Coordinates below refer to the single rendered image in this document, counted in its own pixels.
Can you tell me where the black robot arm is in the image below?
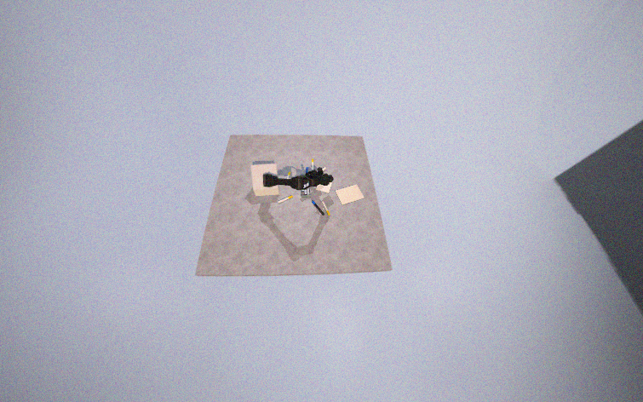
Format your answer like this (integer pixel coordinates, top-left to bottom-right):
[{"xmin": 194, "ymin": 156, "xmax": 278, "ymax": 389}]
[{"xmin": 263, "ymin": 173, "xmax": 334, "ymax": 190}]

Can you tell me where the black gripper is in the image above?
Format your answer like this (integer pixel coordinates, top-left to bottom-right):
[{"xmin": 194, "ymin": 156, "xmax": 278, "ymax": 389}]
[{"xmin": 303, "ymin": 167, "xmax": 324, "ymax": 185}]

